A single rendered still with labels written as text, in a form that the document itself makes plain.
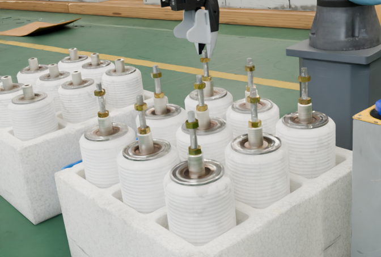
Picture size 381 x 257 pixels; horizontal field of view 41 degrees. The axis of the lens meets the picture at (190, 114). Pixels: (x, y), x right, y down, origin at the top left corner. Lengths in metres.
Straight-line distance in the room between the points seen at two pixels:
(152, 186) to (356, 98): 0.51
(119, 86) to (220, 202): 0.60
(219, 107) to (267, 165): 0.27
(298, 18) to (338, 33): 1.71
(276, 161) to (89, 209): 0.31
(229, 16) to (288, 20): 0.40
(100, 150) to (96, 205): 0.09
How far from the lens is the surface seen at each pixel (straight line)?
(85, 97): 1.16
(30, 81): 1.37
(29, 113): 1.11
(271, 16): 2.87
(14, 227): 1.18
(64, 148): 1.13
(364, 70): 1.08
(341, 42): 1.08
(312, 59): 1.10
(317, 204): 0.80
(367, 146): 0.70
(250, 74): 0.90
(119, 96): 1.22
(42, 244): 1.09
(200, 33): 0.94
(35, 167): 1.11
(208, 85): 0.99
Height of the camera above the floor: 0.57
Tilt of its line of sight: 20 degrees down
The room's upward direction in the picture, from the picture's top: 6 degrees counter-clockwise
